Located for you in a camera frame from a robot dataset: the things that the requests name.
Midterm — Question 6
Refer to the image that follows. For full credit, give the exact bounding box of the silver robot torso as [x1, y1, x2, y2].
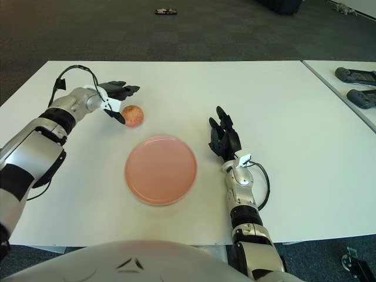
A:
[0, 239, 250, 282]

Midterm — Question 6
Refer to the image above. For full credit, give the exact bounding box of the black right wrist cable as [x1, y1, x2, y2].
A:
[249, 160, 270, 211]

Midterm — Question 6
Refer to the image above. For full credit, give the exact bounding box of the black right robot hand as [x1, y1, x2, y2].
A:
[207, 106, 243, 162]

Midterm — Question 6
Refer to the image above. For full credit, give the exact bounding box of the red yellow apple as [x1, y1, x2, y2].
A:
[122, 105, 145, 127]

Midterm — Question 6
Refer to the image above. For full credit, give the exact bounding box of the pink round plate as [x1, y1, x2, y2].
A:
[124, 135, 198, 206]

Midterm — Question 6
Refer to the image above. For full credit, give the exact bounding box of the black metal caster stand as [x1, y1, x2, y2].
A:
[341, 246, 376, 282]

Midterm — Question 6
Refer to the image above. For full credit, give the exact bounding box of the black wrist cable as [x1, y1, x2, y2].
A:
[249, 160, 270, 211]
[48, 65, 108, 108]

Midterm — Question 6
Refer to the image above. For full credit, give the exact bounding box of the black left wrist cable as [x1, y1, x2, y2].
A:
[48, 65, 108, 108]

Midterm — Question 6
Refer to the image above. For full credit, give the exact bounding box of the grey handheld controller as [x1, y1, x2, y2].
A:
[346, 89, 376, 109]
[334, 66, 376, 87]

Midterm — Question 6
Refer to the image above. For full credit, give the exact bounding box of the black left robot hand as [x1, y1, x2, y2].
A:
[98, 80, 141, 127]

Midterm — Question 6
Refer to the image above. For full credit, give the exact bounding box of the small grey legged robot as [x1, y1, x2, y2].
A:
[333, 2, 358, 16]

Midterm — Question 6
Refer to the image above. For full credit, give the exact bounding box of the large black floor object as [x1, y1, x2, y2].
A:
[255, 0, 303, 16]

